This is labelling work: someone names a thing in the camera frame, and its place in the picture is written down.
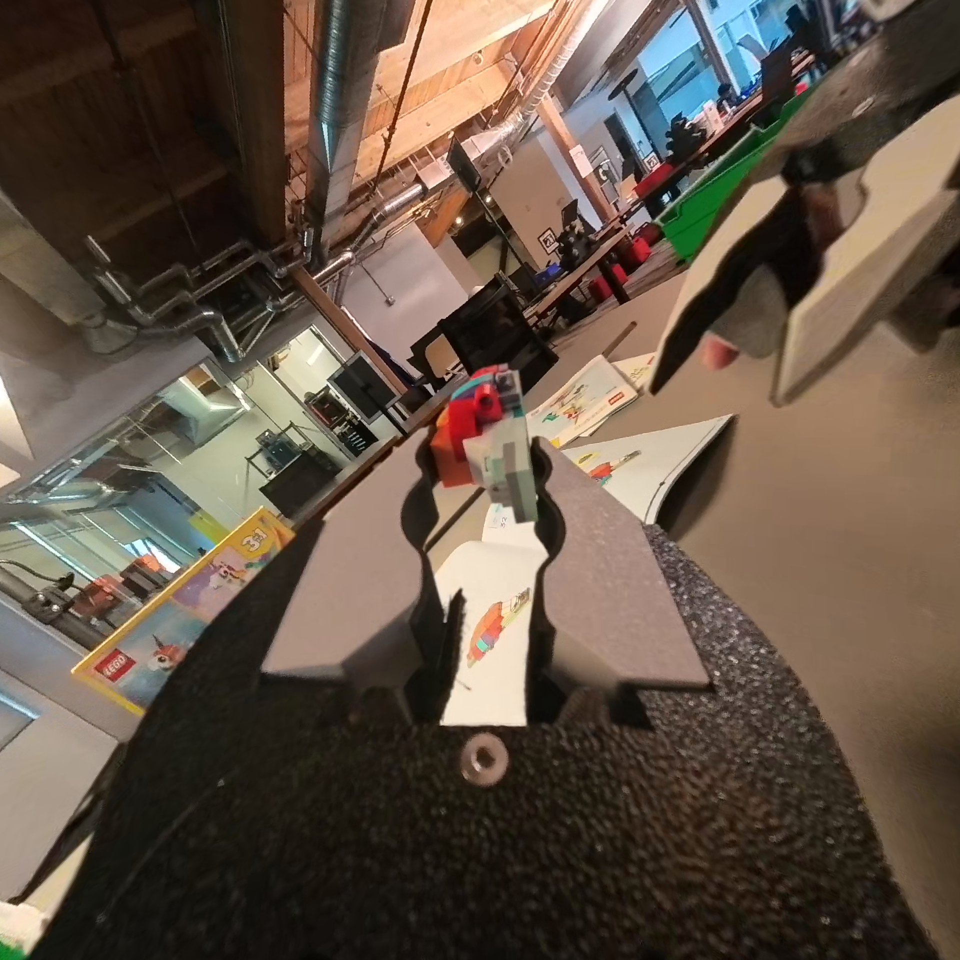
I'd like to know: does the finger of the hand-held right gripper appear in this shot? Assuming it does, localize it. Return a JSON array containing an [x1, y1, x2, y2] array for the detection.
[[646, 123, 807, 397], [771, 97, 960, 408]]

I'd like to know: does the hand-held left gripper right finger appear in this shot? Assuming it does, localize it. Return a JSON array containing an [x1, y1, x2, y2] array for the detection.
[[525, 441, 711, 725]]

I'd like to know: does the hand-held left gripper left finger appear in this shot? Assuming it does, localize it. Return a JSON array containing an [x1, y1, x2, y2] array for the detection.
[[261, 437, 465, 725]]

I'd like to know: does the colourful lego balloon model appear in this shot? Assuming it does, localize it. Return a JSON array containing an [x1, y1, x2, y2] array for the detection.
[[429, 363, 547, 526]]

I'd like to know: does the open lego instruction booklet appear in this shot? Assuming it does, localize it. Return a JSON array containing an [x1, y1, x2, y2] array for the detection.
[[433, 414, 738, 727]]

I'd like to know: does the yellow lego box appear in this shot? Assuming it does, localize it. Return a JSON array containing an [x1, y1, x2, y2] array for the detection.
[[71, 506, 297, 714]]

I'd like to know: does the person's right hand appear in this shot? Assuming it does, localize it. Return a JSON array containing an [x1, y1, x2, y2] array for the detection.
[[701, 273, 798, 370]]

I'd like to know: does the brown wooden table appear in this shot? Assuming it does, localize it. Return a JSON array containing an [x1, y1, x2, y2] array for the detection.
[[525, 221, 680, 331]]

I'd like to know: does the black rolling cabinet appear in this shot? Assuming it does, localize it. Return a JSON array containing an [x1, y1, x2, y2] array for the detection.
[[258, 429, 342, 519]]

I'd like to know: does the black office chair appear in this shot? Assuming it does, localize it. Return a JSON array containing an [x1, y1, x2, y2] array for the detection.
[[408, 270, 560, 391]]

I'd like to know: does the silver corrugated ceiling duct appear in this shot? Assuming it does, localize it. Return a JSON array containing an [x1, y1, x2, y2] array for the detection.
[[303, 0, 385, 256]]

